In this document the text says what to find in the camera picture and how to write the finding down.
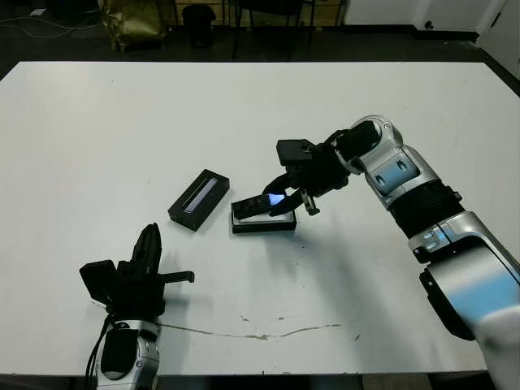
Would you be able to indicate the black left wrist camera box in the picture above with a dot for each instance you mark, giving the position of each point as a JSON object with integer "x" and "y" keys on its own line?
{"x": 97, "y": 280}

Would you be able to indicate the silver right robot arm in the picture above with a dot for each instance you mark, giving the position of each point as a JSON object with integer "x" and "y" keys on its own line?
{"x": 406, "y": 170}

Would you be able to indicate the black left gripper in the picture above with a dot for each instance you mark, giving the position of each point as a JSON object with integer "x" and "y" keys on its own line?
{"x": 136, "y": 292}

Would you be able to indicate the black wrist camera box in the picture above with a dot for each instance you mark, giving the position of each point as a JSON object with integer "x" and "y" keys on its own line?
{"x": 292, "y": 151}
{"x": 97, "y": 280}

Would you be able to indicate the black office chair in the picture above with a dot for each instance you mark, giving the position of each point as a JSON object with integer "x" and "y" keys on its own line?
{"x": 268, "y": 6}

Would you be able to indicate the slim black camera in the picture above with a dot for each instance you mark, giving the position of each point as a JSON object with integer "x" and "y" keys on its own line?
{"x": 252, "y": 205}

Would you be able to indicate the crumpled yellow-green bag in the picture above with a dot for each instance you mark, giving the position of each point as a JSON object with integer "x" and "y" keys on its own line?
{"x": 134, "y": 22}

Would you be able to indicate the black trash bin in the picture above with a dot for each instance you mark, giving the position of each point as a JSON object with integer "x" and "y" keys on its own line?
{"x": 198, "y": 24}

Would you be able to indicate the black box base white insert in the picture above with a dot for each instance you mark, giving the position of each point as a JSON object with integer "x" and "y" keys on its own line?
{"x": 264, "y": 227}

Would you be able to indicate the white paper sheet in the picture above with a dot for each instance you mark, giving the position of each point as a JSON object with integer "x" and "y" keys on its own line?
{"x": 38, "y": 11}

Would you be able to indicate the black round door stopper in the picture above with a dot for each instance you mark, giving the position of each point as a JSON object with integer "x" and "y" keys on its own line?
{"x": 429, "y": 24}

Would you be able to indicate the black box lid with window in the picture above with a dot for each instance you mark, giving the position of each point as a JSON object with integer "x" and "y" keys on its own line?
{"x": 185, "y": 209}

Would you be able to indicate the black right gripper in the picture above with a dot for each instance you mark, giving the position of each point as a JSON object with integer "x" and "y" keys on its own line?
{"x": 321, "y": 170}

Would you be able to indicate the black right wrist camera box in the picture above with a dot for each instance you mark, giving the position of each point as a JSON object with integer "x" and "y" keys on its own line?
{"x": 292, "y": 151}

